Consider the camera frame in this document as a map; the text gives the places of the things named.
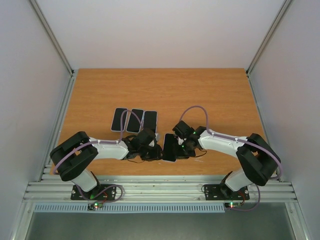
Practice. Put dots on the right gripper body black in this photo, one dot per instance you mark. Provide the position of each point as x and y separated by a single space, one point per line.
179 152

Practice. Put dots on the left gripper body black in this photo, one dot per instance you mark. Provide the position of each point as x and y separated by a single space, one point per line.
149 155

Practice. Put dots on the black phone case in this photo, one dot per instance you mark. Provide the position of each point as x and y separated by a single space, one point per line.
150 120
169 136

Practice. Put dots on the light blue phone case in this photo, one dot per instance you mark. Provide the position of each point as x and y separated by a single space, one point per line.
135 120

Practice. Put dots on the black phone white edge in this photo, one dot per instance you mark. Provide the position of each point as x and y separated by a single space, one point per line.
135 120

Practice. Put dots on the black phone case top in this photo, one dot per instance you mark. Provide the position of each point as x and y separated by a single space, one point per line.
150 120

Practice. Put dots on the lavender phone case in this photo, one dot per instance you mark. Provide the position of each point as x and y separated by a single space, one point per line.
119 119

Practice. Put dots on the black phone green edge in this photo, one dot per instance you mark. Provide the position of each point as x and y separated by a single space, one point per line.
119 119

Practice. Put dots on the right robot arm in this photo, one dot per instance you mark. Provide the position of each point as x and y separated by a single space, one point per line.
257 159

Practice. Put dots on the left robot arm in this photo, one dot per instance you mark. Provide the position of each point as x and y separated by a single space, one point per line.
72 157

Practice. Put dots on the right controller board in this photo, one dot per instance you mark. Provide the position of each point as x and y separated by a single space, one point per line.
233 205

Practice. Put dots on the controller board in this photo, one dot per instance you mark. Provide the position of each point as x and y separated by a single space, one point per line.
96 206
233 205

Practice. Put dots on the left controller board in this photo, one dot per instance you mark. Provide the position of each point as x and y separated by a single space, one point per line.
96 206

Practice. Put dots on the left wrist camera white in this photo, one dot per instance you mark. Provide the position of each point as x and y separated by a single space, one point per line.
155 140

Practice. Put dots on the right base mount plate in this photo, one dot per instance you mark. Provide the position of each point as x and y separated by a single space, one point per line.
217 192

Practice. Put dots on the base mount plate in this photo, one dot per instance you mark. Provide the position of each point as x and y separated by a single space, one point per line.
99 193
217 192

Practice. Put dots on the grey slotted cable duct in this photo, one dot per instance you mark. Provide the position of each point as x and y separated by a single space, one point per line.
130 208

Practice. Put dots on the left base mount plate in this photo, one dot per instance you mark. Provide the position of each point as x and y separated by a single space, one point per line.
99 193

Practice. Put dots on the aluminium rail frame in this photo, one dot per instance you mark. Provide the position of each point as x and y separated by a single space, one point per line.
157 189

